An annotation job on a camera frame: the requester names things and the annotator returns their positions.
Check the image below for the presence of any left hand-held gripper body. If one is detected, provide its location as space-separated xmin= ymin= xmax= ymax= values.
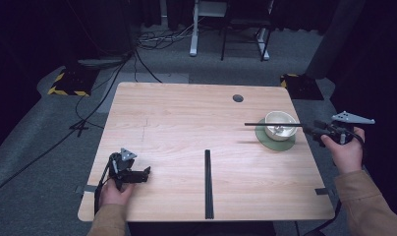
xmin=107 ymin=147 xmax=138 ymax=192

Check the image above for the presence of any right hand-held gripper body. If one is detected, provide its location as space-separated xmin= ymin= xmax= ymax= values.
xmin=325 ymin=111 xmax=376 ymax=146

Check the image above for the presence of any white bowl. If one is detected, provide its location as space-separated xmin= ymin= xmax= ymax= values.
xmin=264 ymin=110 xmax=299 ymax=142

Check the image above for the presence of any person's right hand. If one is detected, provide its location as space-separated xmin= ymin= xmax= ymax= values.
xmin=321 ymin=127 xmax=366 ymax=175

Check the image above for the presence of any person's left hand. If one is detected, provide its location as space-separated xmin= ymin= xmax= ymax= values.
xmin=99 ymin=179 xmax=136 ymax=207

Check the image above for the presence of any grey tape strip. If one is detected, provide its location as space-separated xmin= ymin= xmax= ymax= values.
xmin=314 ymin=187 xmax=335 ymax=197
xmin=76 ymin=184 xmax=99 ymax=194

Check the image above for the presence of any green round coaster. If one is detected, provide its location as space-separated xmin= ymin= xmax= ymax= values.
xmin=255 ymin=117 xmax=297 ymax=152

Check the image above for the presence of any grey slanted column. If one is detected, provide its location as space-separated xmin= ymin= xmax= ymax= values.
xmin=305 ymin=0 xmax=367 ymax=80

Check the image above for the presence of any white desk leg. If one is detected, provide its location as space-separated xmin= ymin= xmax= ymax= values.
xmin=189 ymin=0 xmax=200 ymax=57
xmin=255 ymin=28 xmax=271 ymax=62

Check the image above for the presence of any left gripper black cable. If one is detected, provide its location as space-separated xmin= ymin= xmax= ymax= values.
xmin=93 ymin=159 xmax=111 ymax=216

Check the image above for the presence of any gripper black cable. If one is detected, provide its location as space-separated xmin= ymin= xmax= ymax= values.
xmin=93 ymin=159 xmax=111 ymax=216
xmin=301 ymin=129 xmax=367 ymax=236

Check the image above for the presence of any black yellow striped base plate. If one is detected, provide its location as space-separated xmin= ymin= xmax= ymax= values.
xmin=279 ymin=73 xmax=324 ymax=101
xmin=47 ymin=66 xmax=100 ymax=97

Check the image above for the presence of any long black floor cable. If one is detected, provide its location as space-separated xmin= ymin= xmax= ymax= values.
xmin=0 ymin=48 xmax=137 ymax=199

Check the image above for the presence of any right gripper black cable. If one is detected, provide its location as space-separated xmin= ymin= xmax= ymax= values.
xmin=301 ymin=129 xmax=367 ymax=236

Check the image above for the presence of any black chair frame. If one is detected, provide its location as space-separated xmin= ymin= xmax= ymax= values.
xmin=220 ymin=0 xmax=273 ymax=63

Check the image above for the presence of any tangled floor cable bundle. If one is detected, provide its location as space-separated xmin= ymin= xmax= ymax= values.
xmin=136 ymin=24 xmax=195 ymax=51

